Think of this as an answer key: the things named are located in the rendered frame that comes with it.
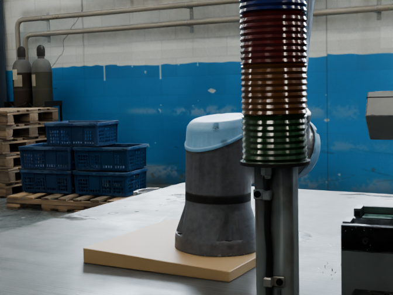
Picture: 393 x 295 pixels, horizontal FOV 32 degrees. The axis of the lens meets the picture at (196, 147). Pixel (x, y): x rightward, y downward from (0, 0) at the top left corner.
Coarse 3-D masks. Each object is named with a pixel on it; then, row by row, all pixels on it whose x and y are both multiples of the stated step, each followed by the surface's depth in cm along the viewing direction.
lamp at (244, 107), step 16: (256, 64) 59; (272, 64) 58; (288, 64) 58; (304, 64) 59; (256, 80) 59; (272, 80) 58; (288, 80) 58; (304, 80) 60; (256, 96) 59; (272, 96) 58; (288, 96) 58; (304, 96) 60; (256, 112) 59; (272, 112) 58; (288, 112) 58; (304, 112) 60
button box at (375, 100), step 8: (368, 96) 109; (376, 96) 109; (384, 96) 108; (392, 96) 108; (368, 104) 108; (376, 104) 108; (384, 104) 108; (392, 104) 107; (368, 112) 108; (376, 112) 107; (384, 112) 107; (392, 112) 106; (368, 120) 108; (376, 120) 108; (384, 120) 107; (392, 120) 107; (368, 128) 110; (376, 128) 110; (384, 128) 109; (392, 128) 109; (376, 136) 112; (384, 136) 111; (392, 136) 111
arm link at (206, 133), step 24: (192, 120) 118; (216, 120) 114; (240, 120) 113; (192, 144) 114; (216, 144) 112; (240, 144) 113; (192, 168) 114; (216, 168) 112; (240, 168) 114; (192, 192) 115; (216, 192) 113; (240, 192) 114
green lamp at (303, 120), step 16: (256, 128) 59; (272, 128) 58; (288, 128) 59; (304, 128) 60; (256, 144) 59; (272, 144) 59; (288, 144) 59; (304, 144) 60; (256, 160) 59; (272, 160) 59; (288, 160) 59; (304, 160) 60
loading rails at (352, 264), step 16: (368, 208) 95; (384, 208) 94; (352, 224) 83; (368, 224) 92; (384, 224) 91; (352, 240) 83; (368, 240) 82; (384, 240) 81; (352, 256) 83; (368, 256) 82; (384, 256) 81; (352, 272) 83; (368, 272) 82; (384, 272) 82; (352, 288) 83; (368, 288) 82; (384, 288) 82
